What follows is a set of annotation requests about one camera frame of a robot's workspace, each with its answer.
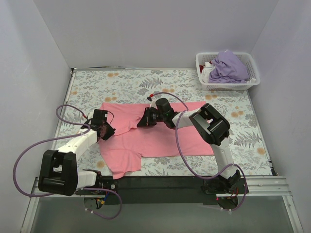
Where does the pink t shirt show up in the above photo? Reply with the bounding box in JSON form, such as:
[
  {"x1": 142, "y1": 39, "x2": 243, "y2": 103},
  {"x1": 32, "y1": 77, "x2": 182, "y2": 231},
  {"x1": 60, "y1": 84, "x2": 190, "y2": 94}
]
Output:
[{"x1": 98, "y1": 103, "x2": 213, "y2": 179}]

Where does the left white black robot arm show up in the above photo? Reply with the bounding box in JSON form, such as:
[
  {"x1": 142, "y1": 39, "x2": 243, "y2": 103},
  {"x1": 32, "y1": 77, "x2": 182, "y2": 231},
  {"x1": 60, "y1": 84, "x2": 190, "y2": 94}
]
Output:
[{"x1": 38, "y1": 109, "x2": 115, "y2": 196}]

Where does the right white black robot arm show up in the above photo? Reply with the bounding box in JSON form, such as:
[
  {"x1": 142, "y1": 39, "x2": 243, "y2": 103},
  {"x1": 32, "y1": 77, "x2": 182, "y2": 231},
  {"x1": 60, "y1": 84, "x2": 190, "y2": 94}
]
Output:
[{"x1": 137, "y1": 97, "x2": 242, "y2": 194}]

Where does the floral table mat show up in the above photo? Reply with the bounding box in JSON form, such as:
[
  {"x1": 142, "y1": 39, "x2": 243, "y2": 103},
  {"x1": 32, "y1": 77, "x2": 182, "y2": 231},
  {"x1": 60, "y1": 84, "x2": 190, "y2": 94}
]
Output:
[{"x1": 52, "y1": 69, "x2": 272, "y2": 176}]

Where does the white garment in basket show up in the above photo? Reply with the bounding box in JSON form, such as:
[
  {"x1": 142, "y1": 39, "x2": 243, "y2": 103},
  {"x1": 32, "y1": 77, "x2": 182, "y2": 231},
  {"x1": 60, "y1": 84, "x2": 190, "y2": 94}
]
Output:
[{"x1": 201, "y1": 62, "x2": 214, "y2": 83}]

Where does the dark red garment in basket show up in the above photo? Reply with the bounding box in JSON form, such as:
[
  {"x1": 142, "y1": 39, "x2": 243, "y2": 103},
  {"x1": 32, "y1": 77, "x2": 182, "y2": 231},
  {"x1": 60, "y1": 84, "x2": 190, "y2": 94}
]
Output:
[{"x1": 199, "y1": 65, "x2": 204, "y2": 73}]

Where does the white plastic laundry basket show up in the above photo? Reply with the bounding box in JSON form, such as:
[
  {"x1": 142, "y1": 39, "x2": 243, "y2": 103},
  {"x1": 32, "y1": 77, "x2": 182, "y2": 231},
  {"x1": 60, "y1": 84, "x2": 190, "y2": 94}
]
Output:
[{"x1": 195, "y1": 51, "x2": 261, "y2": 92}]

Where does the purple t shirt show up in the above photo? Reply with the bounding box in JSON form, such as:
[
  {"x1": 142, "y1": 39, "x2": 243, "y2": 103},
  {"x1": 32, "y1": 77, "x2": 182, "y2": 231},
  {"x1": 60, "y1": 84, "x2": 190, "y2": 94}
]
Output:
[{"x1": 208, "y1": 50, "x2": 249, "y2": 84}]

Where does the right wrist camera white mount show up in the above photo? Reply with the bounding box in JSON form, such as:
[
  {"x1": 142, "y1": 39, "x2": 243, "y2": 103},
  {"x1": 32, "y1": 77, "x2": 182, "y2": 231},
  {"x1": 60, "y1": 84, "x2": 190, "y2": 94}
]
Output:
[{"x1": 147, "y1": 94, "x2": 157, "y2": 110}]

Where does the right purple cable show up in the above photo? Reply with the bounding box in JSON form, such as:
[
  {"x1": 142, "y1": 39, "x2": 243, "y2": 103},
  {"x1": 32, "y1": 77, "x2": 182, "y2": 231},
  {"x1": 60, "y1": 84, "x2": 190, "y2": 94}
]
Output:
[{"x1": 147, "y1": 91, "x2": 250, "y2": 212}]

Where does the purple cable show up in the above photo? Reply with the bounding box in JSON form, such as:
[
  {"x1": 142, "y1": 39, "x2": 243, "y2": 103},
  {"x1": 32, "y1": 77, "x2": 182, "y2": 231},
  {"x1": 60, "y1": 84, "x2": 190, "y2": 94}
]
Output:
[
  {"x1": 147, "y1": 91, "x2": 250, "y2": 212},
  {"x1": 12, "y1": 104, "x2": 122, "y2": 220}
]

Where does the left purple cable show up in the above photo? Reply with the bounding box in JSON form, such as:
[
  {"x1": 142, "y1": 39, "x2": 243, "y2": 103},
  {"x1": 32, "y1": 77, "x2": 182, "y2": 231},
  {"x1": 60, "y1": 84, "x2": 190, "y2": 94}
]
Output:
[{"x1": 12, "y1": 104, "x2": 122, "y2": 220}]

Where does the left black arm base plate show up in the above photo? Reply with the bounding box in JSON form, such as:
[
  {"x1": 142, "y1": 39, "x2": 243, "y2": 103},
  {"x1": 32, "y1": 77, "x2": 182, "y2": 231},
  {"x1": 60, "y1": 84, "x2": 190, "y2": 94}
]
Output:
[{"x1": 91, "y1": 179, "x2": 119, "y2": 195}]

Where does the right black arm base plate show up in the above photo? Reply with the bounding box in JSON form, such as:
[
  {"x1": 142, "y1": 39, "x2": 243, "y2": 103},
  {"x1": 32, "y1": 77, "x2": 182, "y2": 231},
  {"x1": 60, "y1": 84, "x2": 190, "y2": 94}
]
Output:
[{"x1": 202, "y1": 178, "x2": 249, "y2": 195}]

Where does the aluminium frame rail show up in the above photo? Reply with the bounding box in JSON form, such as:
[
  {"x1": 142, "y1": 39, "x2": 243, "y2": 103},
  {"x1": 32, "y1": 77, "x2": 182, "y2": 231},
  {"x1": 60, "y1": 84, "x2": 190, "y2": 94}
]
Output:
[{"x1": 21, "y1": 176, "x2": 303, "y2": 233}]

